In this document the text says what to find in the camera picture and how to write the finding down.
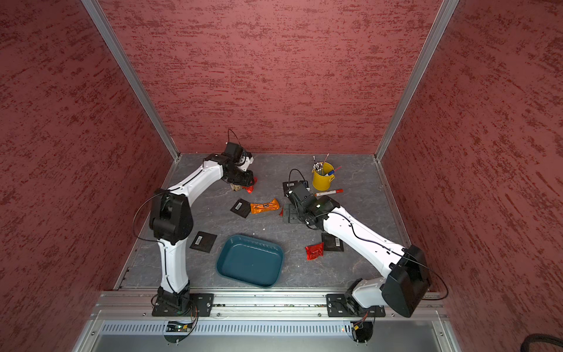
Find black yellow oolong tea bag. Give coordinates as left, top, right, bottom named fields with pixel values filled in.
left=230, top=184, right=243, bottom=192

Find red tea bag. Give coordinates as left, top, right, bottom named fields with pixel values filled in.
left=305, top=243, right=324, bottom=260
left=243, top=177, right=257, bottom=194

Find black tea bag with label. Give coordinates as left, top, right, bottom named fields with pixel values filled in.
left=230, top=199, right=252, bottom=219

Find orange tea bag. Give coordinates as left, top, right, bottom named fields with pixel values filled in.
left=251, top=199, right=280, bottom=214

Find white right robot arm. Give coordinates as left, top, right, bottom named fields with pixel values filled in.
left=285, top=182, right=431, bottom=318

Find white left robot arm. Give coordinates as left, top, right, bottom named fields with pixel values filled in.
left=150, top=152, right=255, bottom=296

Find teal storage box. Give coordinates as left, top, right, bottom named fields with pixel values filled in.
left=216, top=235, right=284, bottom=289

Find red white marker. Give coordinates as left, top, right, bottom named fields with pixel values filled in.
left=315, top=189, right=344, bottom=197

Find yellow pen cup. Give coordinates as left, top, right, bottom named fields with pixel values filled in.
left=312, top=162, right=335, bottom=192

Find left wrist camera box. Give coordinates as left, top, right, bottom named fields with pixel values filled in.
left=223, top=142, right=244, bottom=164

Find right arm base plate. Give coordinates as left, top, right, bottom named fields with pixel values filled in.
left=325, top=294, right=386, bottom=318

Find aluminium corner post left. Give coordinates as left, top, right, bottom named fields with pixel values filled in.
left=81, top=0, right=180, bottom=161

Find aluminium corner post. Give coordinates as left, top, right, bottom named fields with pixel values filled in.
left=81, top=0, right=180, bottom=161
left=375, top=0, right=459, bottom=162

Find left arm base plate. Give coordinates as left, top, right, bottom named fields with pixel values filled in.
left=151, top=292, right=215, bottom=318

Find aluminium front rail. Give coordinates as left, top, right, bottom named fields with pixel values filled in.
left=89, top=287, right=450, bottom=322

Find aluminium corner post right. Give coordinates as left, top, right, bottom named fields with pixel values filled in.
left=375, top=0, right=459, bottom=162

